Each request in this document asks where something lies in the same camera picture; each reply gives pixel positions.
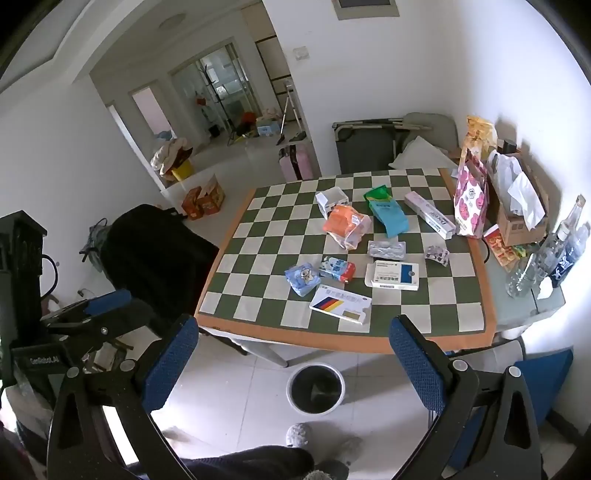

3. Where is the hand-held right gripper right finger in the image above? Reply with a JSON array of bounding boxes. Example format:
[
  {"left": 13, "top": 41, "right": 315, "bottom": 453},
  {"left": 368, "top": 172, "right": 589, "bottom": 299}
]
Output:
[{"left": 389, "top": 315, "right": 541, "bottom": 480}]

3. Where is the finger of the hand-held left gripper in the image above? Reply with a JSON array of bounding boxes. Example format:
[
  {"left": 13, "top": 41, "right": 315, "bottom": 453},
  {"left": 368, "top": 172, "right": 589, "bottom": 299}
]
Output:
[
  {"left": 48, "top": 299, "right": 160, "bottom": 367},
  {"left": 41, "top": 289, "right": 133, "bottom": 328}
]

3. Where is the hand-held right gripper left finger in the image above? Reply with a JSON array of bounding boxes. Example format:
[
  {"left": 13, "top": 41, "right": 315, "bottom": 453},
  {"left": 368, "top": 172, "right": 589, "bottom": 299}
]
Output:
[{"left": 46, "top": 315, "right": 200, "bottom": 480}]

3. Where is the white trash bin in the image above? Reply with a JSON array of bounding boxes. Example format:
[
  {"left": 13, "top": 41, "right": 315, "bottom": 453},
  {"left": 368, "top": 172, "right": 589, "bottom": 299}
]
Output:
[{"left": 286, "top": 363, "right": 346, "bottom": 415}]

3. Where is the white pink toothpaste box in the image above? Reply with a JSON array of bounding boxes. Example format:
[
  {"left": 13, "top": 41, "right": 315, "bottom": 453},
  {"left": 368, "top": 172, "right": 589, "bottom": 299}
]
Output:
[{"left": 404, "top": 191, "right": 458, "bottom": 241}]

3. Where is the grey bag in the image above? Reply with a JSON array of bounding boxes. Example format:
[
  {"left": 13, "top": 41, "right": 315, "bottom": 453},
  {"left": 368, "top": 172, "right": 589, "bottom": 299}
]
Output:
[{"left": 78, "top": 219, "right": 112, "bottom": 273}]

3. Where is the black bag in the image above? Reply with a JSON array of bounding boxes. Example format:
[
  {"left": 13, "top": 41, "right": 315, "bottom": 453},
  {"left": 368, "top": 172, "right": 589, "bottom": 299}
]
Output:
[{"left": 99, "top": 204, "right": 220, "bottom": 319}]

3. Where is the white blue medicine box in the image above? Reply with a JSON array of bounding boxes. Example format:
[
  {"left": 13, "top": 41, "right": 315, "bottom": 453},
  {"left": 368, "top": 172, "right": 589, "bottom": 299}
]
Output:
[{"left": 365, "top": 260, "right": 420, "bottom": 292}]

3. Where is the white box with colour stripes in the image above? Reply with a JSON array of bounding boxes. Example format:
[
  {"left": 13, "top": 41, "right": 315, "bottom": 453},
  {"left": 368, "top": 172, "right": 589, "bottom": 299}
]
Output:
[{"left": 308, "top": 284, "right": 373, "bottom": 325}]

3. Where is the small crumpled foil packet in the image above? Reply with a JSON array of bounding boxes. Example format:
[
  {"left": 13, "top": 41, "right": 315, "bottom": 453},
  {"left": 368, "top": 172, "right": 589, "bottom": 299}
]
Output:
[{"left": 425, "top": 244, "right": 451, "bottom": 267}]

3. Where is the silver blister pack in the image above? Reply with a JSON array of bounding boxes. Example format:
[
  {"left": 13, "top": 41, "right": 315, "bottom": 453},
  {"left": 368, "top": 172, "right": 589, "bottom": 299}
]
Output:
[{"left": 368, "top": 240, "right": 407, "bottom": 260}]

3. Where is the blue red small packet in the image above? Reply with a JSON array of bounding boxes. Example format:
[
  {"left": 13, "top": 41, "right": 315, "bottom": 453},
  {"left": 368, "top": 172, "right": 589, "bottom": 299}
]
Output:
[{"left": 318, "top": 257, "right": 356, "bottom": 282}]

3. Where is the orange carton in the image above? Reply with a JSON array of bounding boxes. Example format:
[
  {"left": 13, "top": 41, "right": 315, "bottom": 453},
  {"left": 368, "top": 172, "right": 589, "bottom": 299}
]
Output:
[
  {"left": 181, "top": 187, "right": 206, "bottom": 220},
  {"left": 198, "top": 175, "right": 226, "bottom": 215}
]

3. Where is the person's leg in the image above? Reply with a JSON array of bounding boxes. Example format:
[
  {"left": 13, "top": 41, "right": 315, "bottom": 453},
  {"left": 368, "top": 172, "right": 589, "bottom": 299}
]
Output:
[{"left": 127, "top": 445, "right": 315, "bottom": 480}]

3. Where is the blue tissue packet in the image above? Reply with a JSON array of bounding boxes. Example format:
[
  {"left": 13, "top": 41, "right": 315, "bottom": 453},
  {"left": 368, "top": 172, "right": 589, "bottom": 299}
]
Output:
[{"left": 285, "top": 262, "right": 321, "bottom": 297}]

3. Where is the grey fuzzy slipper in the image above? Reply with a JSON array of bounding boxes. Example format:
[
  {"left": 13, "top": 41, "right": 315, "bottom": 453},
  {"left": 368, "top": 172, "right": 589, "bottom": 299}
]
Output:
[
  {"left": 300, "top": 459, "right": 349, "bottom": 480},
  {"left": 286, "top": 422, "right": 319, "bottom": 449}
]

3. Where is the blue chair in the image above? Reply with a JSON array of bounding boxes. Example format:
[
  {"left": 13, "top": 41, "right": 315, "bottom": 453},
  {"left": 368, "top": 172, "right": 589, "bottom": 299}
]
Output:
[{"left": 429, "top": 348, "right": 574, "bottom": 472}]

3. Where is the green blue packet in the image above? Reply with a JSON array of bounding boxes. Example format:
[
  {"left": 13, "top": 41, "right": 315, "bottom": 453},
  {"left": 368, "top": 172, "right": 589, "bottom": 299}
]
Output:
[{"left": 363, "top": 185, "right": 410, "bottom": 238}]

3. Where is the red snack packet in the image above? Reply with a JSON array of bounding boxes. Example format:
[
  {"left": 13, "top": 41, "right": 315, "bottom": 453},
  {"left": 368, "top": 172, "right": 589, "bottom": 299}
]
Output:
[{"left": 482, "top": 224, "right": 520, "bottom": 268}]

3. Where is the orange snack packet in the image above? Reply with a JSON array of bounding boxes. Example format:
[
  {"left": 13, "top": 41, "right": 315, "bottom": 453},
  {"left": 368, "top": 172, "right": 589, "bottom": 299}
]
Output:
[{"left": 322, "top": 204, "right": 373, "bottom": 251}]

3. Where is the pile of clothes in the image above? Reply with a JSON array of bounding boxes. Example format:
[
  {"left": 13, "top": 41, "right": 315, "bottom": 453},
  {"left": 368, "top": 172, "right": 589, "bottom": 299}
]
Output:
[{"left": 150, "top": 137, "right": 192, "bottom": 174}]

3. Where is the green white checkered mat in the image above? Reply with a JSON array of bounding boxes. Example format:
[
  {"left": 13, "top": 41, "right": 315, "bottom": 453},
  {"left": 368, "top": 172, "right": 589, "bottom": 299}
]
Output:
[{"left": 194, "top": 167, "right": 498, "bottom": 355}]

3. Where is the brown cardboard box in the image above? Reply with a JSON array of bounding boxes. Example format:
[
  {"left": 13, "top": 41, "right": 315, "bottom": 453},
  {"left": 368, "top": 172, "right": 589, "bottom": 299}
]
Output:
[{"left": 485, "top": 150, "right": 550, "bottom": 247}]

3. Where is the pink floral paper bag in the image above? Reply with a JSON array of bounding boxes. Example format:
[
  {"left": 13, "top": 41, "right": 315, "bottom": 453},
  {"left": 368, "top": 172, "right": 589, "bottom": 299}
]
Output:
[{"left": 453, "top": 148, "right": 490, "bottom": 239}]

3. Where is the blue label bottle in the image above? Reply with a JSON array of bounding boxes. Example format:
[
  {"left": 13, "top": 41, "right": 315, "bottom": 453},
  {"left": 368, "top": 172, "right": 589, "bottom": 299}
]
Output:
[{"left": 538, "top": 224, "right": 591, "bottom": 289}]

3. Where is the white crumpled paper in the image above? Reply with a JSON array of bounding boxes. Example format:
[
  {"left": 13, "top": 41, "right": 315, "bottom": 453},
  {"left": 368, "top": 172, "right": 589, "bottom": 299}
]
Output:
[{"left": 507, "top": 172, "right": 546, "bottom": 230}]

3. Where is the white pillow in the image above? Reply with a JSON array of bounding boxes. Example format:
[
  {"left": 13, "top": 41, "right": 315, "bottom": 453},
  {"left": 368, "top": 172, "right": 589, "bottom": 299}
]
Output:
[{"left": 389, "top": 136, "right": 462, "bottom": 171}]

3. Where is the white plastic bag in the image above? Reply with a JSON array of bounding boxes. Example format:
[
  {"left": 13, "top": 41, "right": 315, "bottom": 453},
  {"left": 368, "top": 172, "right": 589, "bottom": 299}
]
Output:
[{"left": 487, "top": 150, "right": 525, "bottom": 195}]

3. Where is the clear glass bottle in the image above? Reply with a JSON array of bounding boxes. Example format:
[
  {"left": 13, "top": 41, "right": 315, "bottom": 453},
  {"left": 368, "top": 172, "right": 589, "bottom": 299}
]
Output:
[{"left": 549, "top": 195, "right": 587, "bottom": 245}]

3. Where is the glass sliding door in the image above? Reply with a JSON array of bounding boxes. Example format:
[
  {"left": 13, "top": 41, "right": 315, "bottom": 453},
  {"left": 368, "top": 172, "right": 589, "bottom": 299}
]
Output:
[{"left": 168, "top": 41, "right": 259, "bottom": 144}]

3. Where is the pink suitcase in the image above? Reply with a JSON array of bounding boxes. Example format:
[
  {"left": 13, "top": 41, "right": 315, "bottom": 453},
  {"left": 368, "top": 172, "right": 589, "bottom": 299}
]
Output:
[{"left": 278, "top": 143, "right": 315, "bottom": 182}]

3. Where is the black coat rack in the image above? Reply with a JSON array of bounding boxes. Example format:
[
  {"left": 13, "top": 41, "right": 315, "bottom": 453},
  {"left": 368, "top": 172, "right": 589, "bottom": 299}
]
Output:
[{"left": 196, "top": 65, "right": 241, "bottom": 146}]

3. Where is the grey cushion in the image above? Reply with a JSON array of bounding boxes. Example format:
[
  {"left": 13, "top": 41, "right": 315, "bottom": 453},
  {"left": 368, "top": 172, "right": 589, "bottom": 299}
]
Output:
[{"left": 402, "top": 112, "right": 460, "bottom": 153}]

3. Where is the yellow snack bag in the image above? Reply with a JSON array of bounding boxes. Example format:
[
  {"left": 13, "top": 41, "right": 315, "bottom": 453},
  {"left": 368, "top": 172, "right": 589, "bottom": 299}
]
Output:
[{"left": 464, "top": 115, "right": 498, "bottom": 160}]

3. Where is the white mop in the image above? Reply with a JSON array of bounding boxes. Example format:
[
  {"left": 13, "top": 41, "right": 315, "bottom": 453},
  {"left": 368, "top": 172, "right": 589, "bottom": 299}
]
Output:
[{"left": 276, "top": 85, "right": 305, "bottom": 146}]

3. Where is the grey wall panel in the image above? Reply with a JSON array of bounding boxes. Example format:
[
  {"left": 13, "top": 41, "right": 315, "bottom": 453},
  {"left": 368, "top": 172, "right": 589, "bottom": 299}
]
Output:
[{"left": 331, "top": 0, "right": 399, "bottom": 20}]

